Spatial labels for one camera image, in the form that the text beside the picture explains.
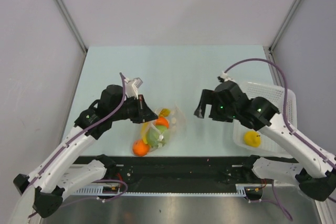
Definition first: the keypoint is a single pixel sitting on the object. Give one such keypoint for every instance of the left aluminium frame post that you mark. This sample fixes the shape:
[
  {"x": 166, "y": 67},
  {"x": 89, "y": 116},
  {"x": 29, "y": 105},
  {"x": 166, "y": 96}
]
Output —
[{"x": 71, "y": 25}]

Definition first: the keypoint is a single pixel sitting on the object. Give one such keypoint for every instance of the aluminium frame post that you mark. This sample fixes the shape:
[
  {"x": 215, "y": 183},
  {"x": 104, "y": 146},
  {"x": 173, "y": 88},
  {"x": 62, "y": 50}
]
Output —
[
  {"x": 71, "y": 25},
  {"x": 289, "y": 16}
]

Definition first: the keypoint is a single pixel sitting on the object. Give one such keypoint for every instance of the yellow fake bell pepper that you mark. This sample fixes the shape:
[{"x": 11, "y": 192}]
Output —
[{"x": 252, "y": 139}]

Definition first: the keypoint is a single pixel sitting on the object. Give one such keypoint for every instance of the clear zip top bag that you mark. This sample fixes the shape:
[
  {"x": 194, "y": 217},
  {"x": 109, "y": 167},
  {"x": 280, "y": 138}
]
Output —
[{"x": 176, "y": 119}]

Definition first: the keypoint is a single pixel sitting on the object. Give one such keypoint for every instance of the right aluminium frame post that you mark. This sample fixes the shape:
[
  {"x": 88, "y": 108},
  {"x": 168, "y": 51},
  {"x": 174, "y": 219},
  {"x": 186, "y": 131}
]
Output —
[{"x": 289, "y": 16}]

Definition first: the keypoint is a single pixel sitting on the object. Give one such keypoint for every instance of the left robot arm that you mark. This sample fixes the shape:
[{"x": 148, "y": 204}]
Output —
[{"x": 44, "y": 189}]

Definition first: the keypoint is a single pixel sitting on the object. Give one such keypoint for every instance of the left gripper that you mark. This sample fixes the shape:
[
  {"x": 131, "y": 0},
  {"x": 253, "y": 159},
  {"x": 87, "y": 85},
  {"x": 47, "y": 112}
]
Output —
[{"x": 144, "y": 113}]

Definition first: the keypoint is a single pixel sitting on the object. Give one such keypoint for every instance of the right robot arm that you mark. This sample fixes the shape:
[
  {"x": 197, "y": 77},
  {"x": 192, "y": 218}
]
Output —
[{"x": 313, "y": 171}]

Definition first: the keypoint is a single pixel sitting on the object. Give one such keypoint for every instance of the yellow fake banana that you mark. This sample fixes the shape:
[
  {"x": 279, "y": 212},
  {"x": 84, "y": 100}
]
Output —
[{"x": 144, "y": 130}]

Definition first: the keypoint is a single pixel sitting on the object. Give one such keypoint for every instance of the green fake cabbage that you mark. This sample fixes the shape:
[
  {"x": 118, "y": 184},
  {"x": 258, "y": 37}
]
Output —
[{"x": 158, "y": 136}]

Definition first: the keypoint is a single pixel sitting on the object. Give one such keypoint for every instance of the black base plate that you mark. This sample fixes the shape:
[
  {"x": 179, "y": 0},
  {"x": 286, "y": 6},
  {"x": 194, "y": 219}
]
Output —
[{"x": 184, "y": 175}]

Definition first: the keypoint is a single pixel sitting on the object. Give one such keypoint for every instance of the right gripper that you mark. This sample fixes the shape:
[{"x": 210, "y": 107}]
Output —
[{"x": 209, "y": 97}]

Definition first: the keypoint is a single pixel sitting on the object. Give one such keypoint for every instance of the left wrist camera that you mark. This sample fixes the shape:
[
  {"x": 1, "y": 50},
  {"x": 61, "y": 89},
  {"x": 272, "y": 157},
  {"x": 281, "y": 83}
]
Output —
[{"x": 132, "y": 87}]

